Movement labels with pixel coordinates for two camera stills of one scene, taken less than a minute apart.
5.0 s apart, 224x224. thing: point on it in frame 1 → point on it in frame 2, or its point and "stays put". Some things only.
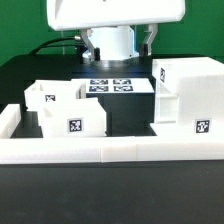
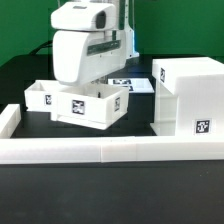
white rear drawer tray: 54,89 stays put
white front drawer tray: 72,118 → 92,104
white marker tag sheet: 115,85 stays put
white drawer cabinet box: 188,97 stays put
